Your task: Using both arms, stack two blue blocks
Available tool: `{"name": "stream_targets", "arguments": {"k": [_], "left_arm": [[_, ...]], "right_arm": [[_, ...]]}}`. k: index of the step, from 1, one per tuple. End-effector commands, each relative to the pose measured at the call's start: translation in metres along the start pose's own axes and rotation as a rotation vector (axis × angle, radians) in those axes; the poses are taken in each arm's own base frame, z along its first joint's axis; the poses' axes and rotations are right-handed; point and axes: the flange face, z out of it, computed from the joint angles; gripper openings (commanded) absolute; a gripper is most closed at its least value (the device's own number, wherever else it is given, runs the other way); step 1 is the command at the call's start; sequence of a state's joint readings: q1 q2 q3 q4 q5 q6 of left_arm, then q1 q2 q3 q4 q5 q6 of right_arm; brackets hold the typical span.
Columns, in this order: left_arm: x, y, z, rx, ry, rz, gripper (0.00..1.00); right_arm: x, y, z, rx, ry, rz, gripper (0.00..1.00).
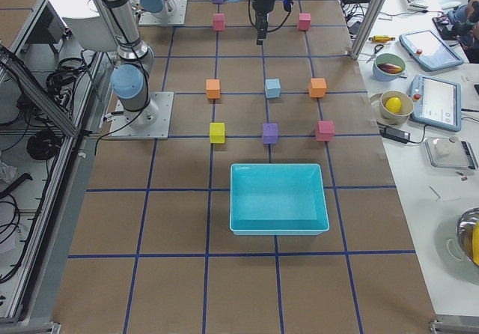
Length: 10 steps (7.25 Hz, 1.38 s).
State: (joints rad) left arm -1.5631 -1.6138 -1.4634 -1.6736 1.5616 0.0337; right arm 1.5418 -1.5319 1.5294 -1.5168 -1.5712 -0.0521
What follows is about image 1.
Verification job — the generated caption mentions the pink block near tray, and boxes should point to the pink block near tray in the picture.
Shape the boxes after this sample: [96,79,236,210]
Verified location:
[315,121,335,142]

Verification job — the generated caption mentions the yellow foam block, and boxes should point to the yellow foam block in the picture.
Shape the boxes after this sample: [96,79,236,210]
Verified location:
[209,122,225,144]

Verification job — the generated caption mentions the orange block left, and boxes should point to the orange block left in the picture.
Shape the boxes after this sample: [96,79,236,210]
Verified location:
[205,79,221,100]

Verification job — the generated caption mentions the scissors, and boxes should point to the scissors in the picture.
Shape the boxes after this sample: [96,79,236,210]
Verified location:
[367,43,384,63]

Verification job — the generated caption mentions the orange block right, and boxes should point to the orange block right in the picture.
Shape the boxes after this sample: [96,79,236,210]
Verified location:
[308,78,327,98]

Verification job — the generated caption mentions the aluminium frame post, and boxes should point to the aluminium frame post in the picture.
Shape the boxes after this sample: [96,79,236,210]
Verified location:
[350,0,385,60]

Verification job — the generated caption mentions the cream bowl with lemon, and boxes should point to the cream bowl with lemon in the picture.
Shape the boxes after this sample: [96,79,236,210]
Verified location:
[379,91,414,124]

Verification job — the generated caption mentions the orange block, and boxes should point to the orange block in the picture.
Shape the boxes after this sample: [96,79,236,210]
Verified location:
[308,78,327,98]
[205,79,221,100]

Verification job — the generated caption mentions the lower teach pendant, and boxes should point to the lower teach pendant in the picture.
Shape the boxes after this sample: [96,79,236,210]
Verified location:
[409,75,462,133]

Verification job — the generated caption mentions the teach pendant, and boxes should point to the teach pendant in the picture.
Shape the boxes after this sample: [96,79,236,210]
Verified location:
[409,75,462,133]
[399,30,463,71]

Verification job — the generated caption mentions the green bowl with fruit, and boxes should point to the green bowl with fruit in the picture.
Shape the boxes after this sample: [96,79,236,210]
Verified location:
[372,53,406,82]

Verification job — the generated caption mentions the kitchen scale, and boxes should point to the kitchen scale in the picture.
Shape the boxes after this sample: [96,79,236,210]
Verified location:
[424,137,478,170]

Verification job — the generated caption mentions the purple block centre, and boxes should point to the purple block centre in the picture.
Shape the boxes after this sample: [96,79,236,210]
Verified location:
[262,123,278,145]

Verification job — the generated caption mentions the pink block far right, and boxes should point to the pink block far right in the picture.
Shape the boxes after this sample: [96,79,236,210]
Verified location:
[297,13,311,31]

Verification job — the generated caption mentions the yellow lemon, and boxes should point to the yellow lemon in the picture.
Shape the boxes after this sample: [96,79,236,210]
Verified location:
[384,97,402,114]

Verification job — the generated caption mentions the upper teach pendant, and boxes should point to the upper teach pendant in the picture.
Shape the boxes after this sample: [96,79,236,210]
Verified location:
[399,30,463,71]

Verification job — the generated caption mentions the cyan plastic tray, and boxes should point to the cyan plastic tray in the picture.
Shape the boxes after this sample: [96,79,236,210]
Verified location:
[230,163,329,236]

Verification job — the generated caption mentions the steel bowl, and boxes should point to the steel bowl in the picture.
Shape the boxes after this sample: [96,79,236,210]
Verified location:
[446,207,478,268]

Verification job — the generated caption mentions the pink block far left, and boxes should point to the pink block far left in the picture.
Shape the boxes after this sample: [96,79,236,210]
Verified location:
[213,13,225,31]

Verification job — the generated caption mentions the light blue foam block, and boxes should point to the light blue foam block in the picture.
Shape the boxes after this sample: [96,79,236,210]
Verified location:
[264,79,281,99]

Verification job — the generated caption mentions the black power adapter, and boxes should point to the black power adapter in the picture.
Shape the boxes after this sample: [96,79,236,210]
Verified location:
[379,126,410,144]

